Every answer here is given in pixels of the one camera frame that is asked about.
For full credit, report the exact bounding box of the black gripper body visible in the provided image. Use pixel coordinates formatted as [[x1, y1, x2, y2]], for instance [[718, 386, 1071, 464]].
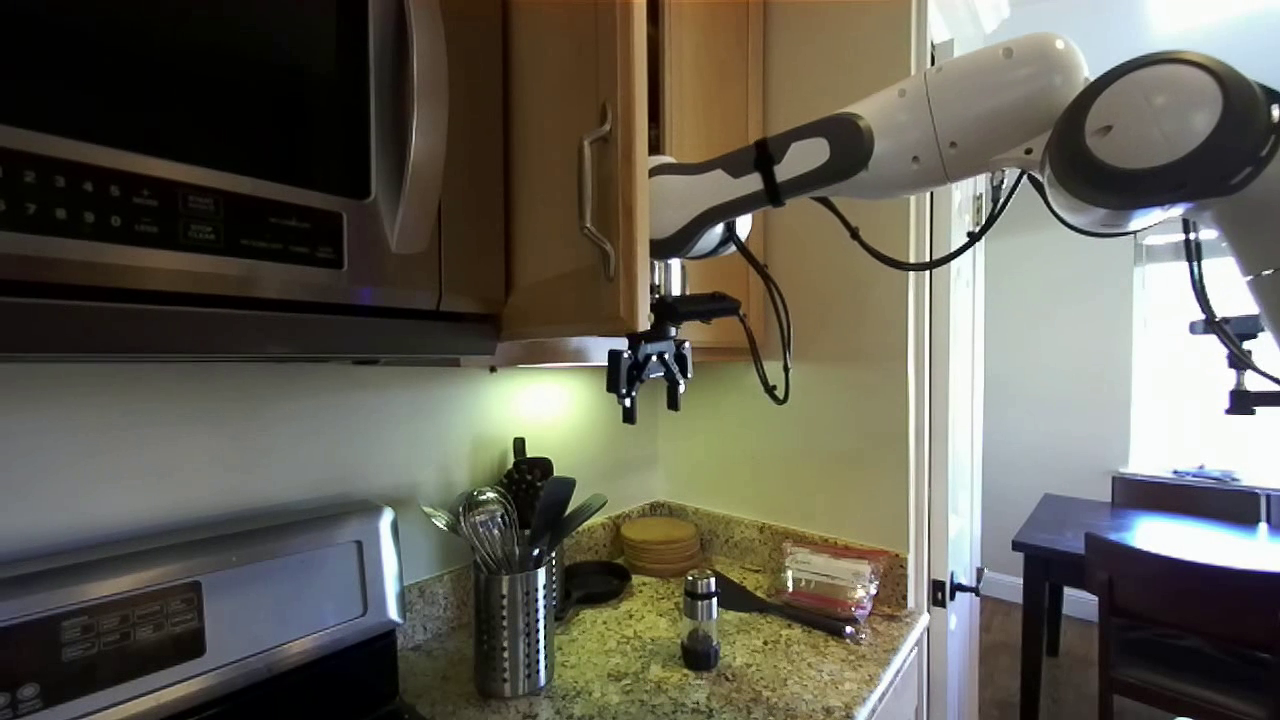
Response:
[[604, 316, 698, 395]]

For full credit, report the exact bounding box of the steel glass pepper grinder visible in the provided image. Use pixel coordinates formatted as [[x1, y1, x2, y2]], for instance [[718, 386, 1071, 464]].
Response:
[[680, 567, 725, 677]]

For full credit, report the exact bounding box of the white room door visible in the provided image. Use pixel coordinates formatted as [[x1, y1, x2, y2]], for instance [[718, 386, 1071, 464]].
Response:
[[907, 0, 993, 720]]

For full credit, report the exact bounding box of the black plastic spoon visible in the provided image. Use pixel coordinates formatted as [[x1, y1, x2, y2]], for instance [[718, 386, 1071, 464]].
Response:
[[526, 471, 580, 563]]

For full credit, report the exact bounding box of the black plastic turner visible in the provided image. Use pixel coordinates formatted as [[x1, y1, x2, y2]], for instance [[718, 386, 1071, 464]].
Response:
[[497, 432, 554, 530]]

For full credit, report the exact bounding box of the metal whisk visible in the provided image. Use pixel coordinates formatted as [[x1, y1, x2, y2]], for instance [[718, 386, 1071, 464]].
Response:
[[456, 485, 526, 577]]

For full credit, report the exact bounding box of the small black bowl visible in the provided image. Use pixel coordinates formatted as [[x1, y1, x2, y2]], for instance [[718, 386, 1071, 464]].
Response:
[[554, 556, 636, 621]]

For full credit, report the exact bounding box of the metal serving spoon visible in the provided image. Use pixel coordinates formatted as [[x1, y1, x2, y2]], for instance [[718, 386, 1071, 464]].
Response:
[[421, 500, 490, 571]]

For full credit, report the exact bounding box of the black silicone spatula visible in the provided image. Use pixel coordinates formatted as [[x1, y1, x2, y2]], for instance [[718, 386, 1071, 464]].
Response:
[[712, 567, 855, 639]]

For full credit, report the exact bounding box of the red plastic food package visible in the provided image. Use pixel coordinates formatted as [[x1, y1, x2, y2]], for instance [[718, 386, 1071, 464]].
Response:
[[776, 534, 887, 632]]

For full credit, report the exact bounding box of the large perforated steel utensil holder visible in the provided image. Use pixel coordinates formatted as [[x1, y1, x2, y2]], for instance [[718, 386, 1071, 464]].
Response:
[[471, 556, 554, 704]]

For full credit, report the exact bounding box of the stainless steel microwave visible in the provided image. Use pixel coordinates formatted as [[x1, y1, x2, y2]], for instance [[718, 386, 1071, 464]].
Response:
[[0, 0, 509, 366]]

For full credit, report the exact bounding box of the bright window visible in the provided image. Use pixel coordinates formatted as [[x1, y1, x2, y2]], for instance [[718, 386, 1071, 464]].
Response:
[[1127, 225, 1280, 486]]

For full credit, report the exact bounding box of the dark wooden table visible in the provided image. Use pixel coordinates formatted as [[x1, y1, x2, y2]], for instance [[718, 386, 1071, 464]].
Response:
[[1006, 492, 1280, 720]]

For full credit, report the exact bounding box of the dark wooden chair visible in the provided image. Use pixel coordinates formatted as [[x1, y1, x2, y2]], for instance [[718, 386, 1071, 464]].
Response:
[[1108, 468, 1272, 529], [1078, 529, 1280, 720]]

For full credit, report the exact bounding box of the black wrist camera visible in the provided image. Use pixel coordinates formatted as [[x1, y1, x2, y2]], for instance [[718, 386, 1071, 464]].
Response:
[[647, 286, 747, 326]]

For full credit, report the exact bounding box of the black utensil handle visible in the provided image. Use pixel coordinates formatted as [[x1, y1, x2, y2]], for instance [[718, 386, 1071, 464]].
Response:
[[544, 486, 612, 556]]

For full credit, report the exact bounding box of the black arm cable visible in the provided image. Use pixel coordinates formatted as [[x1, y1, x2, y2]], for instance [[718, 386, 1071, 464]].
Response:
[[733, 163, 1280, 407]]

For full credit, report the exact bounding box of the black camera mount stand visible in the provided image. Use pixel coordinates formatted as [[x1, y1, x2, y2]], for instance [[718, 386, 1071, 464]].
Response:
[[1188, 308, 1280, 418]]

